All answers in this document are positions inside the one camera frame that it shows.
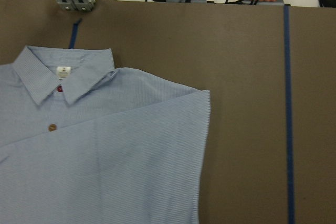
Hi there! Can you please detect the light blue striped shirt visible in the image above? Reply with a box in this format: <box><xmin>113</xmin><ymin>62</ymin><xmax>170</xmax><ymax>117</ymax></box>
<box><xmin>1</xmin><ymin>46</ymin><xmax>211</xmax><ymax>223</ymax></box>

